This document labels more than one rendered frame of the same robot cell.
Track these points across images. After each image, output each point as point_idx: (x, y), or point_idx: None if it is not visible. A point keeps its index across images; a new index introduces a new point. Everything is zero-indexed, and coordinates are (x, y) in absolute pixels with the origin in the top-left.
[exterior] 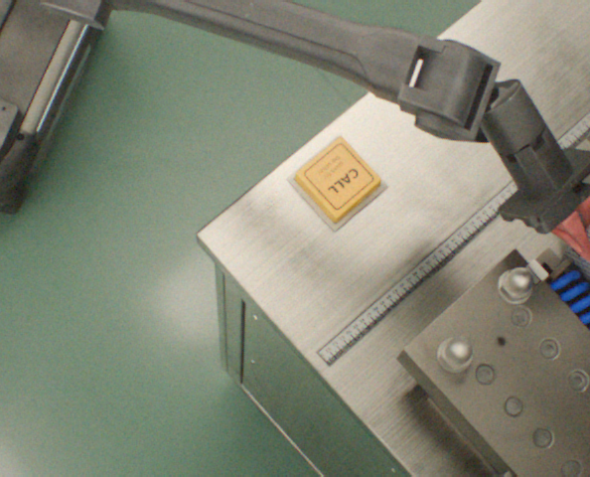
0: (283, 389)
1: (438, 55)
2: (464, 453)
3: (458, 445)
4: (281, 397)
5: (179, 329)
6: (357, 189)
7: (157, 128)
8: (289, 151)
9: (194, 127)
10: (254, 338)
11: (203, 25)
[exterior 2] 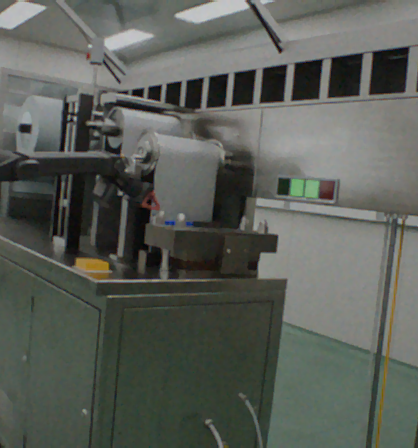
0: (141, 411)
1: (101, 152)
2: (206, 275)
3: (203, 275)
4: (138, 442)
5: None
6: (99, 260)
7: None
8: None
9: None
10: (125, 367)
11: (58, 163)
